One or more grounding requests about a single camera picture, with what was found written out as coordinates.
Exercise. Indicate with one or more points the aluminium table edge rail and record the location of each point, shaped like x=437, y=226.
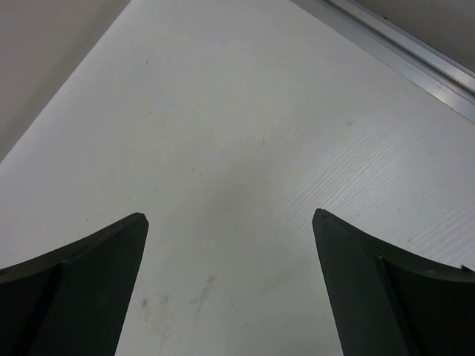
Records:
x=431, y=43

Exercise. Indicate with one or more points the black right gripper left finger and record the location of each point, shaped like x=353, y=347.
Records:
x=73, y=300

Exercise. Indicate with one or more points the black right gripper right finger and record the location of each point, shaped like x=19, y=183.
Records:
x=388, y=301

